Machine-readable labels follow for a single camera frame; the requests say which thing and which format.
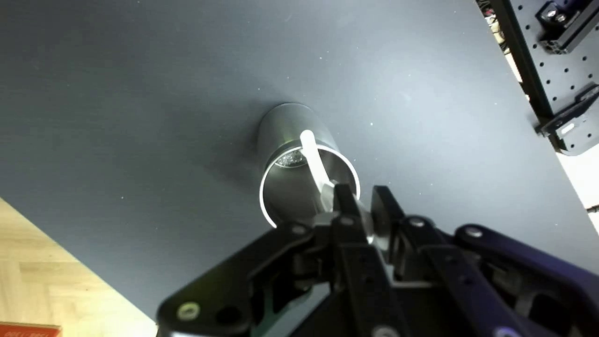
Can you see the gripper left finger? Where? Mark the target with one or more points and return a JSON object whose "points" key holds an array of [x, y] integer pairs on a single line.
{"points": [[262, 276]]}

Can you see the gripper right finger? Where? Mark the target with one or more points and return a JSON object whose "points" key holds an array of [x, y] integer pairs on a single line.
{"points": [[514, 262]]}

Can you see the silver steel flask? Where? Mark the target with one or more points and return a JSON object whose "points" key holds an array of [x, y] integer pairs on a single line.
{"points": [[288, 135]]}

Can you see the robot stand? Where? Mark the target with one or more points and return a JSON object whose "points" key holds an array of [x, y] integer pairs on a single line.
{"points": [[531, 32]]}

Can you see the red box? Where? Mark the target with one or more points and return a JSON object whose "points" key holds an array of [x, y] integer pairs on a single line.
{"points": [[28, 330]]}

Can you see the black clamp bracket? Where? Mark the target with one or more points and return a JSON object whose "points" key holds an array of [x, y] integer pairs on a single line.
{"points": [[572, 124], [568, 23]]}

